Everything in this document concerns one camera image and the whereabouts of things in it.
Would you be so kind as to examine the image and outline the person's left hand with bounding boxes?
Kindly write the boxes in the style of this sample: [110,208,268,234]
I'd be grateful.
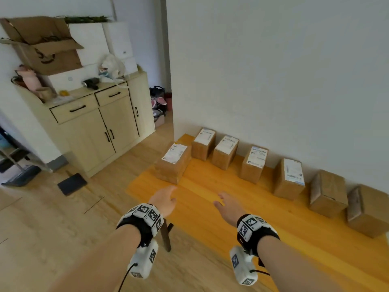
[149,185,178,218]

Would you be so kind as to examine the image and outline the person's right hand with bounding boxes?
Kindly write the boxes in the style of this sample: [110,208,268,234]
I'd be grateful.
[214,192,248,228]

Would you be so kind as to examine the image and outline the pile of brown cardboard parcels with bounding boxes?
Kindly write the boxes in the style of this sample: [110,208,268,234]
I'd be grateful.
[154,127,389,238]

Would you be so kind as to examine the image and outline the person's right forearm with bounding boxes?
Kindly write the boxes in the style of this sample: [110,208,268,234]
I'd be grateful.
[257,235,344,292]

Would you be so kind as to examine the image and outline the person's left forearm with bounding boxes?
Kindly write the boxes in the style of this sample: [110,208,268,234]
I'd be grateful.
[47,225,142,292]

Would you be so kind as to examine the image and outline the open cardboard box on cabinet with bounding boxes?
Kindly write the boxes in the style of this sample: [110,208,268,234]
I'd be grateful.
[0,16,84,76]

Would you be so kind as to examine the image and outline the orange wooden table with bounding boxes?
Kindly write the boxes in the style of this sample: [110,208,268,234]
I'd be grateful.
[126,133,389,292]

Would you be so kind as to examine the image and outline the black wristband with marker tags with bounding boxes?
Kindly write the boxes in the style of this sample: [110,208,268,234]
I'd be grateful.
[236,214,280,258]
[116,203,165,248]

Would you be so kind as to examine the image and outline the dark floor object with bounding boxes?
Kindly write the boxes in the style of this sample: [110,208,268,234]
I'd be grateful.
[58,172,88,197]

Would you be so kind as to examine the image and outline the dark shoe rack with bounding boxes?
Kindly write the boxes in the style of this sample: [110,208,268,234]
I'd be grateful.
[149,86,168,118]

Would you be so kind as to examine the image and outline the beige cabinet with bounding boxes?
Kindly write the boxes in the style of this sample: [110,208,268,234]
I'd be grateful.
[15,71,156,178]

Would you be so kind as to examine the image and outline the large white carton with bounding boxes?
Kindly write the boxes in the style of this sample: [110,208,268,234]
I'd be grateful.
[68,22,110,66]
[121,57,138,75]
[103,21,134,60]
[47,63,103,93]

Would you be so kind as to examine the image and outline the small black object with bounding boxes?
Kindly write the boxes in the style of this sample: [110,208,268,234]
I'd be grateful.
[82,77,100,90]

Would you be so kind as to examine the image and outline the white plastic bag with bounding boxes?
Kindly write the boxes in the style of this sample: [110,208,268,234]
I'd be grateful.
[98,54,127,84]

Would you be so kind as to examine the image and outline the dark broom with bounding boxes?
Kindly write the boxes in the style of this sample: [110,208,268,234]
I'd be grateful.
[0,148,42,187]

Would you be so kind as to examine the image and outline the dark side shelf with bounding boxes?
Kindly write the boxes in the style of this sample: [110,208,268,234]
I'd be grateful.
[0,127,31,174]

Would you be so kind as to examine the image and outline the beige cup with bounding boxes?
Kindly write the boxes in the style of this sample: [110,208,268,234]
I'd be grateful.
[36,87,57,102]

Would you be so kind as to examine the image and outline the pink bottle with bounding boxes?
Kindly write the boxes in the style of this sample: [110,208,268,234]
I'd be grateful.
[15,65,42,90]

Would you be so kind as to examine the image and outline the dark green plant sprigs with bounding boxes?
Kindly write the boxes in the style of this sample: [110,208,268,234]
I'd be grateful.
[58,15,110,24]

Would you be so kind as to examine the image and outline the white marker-tagged wrist camera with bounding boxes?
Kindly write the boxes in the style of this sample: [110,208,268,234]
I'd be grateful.
[229,246,258,286]
[127,238,159,279]

